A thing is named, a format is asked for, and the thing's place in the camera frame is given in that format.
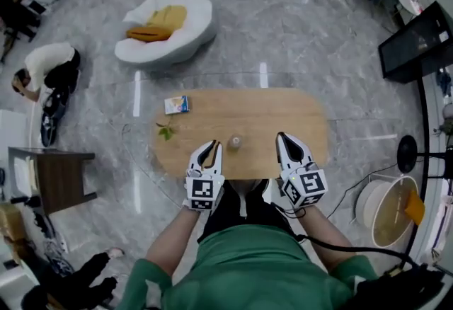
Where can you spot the wooden oval coffee table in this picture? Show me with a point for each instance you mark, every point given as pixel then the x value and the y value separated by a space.
pixel 255 114

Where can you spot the round white side table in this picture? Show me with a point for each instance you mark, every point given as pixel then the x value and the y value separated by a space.
pixel 368 206

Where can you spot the white cloud-shaped sofa chair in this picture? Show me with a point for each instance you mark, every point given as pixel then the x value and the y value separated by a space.
pixel 187 39

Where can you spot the person's black trousers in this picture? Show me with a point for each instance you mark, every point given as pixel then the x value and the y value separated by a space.
pixel 262 209

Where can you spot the black equipment pack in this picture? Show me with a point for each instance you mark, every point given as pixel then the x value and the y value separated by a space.
pixel 396 291

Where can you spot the yellow square cushion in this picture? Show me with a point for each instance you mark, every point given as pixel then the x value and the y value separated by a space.
pixel 168 16

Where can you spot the brown cardboard box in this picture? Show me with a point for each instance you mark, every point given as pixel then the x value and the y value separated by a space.
pixel 10 222

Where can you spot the small white and blue box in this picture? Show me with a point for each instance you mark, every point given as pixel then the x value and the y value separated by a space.
pixel 177 105

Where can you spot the black standing fan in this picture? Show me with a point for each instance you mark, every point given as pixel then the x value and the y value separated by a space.
pixel 408 154

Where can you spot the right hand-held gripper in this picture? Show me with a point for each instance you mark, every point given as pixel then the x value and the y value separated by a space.
pixel 308 186

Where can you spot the person's green shirt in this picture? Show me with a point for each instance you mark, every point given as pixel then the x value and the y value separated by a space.
pixel 247 273

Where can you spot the green leaf sprig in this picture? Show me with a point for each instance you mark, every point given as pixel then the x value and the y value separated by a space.
pixel 166 132

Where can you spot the person's right hand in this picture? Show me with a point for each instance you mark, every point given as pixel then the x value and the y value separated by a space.
pixel 285 195

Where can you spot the tall black cabinet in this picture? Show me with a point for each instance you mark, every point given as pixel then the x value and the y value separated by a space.
pixel 410 46

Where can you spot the small white round table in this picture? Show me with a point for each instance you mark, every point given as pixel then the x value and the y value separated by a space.
pixel 408 0

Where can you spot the dark wooden side table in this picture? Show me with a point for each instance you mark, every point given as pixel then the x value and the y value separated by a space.
pixel 63 181

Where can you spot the black bag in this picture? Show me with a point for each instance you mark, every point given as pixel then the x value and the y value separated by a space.
pixel 53 117

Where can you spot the person's left forearm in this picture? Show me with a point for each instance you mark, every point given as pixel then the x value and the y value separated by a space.
pixel 170 241

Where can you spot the person's right forearm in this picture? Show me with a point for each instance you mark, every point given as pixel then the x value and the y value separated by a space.
pixel 325 234

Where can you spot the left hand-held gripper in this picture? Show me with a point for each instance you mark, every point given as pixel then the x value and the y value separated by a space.
pixel 202 192

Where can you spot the white curved low ledge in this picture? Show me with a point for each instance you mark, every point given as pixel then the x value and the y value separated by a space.
pixel 433 160

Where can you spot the person's left hand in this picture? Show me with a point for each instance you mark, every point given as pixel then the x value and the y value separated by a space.
pixel 186 202

